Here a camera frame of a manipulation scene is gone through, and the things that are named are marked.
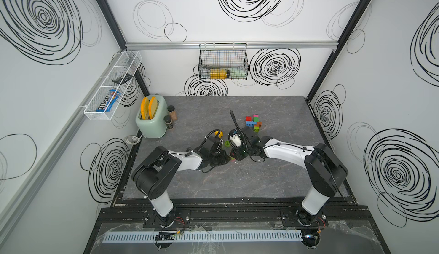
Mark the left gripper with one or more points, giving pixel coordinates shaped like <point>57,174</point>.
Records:
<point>224,159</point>

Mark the mint green toaster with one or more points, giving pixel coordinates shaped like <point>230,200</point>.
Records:
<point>155,128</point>

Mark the yellow toast slice right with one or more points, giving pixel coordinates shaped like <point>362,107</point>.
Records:
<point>152,107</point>

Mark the yellow lego brick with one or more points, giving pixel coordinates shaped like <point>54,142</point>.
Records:
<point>219,134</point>

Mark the black remote control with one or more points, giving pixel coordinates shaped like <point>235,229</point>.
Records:
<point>122,79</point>

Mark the dark pepper jar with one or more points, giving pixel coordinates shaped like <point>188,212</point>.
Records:
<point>169,122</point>

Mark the blue lego brick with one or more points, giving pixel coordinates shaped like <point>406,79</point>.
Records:
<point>250,123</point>

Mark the black wire wall basket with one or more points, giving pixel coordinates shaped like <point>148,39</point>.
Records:
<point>229,56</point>

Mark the white wire wall shelf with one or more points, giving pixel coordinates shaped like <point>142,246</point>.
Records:
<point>122,63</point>

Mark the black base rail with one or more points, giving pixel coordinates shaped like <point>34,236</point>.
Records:
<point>289,213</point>

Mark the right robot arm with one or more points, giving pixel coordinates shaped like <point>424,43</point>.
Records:
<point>325,170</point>

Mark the blue candy packet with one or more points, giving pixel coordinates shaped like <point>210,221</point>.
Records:
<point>107,103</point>

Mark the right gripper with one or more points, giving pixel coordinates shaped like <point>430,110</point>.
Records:
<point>236,155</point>

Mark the yellow toast slice left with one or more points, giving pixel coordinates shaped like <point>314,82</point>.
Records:
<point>145,108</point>

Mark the white slotted cable duct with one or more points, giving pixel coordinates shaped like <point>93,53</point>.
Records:
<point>203,236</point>

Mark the yellow toast slice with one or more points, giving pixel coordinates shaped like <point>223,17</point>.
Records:
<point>145,108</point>
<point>152,107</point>

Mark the yellow item in basket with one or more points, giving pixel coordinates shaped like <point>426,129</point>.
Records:
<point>219,74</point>

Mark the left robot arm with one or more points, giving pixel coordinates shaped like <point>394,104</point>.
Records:
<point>153,176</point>

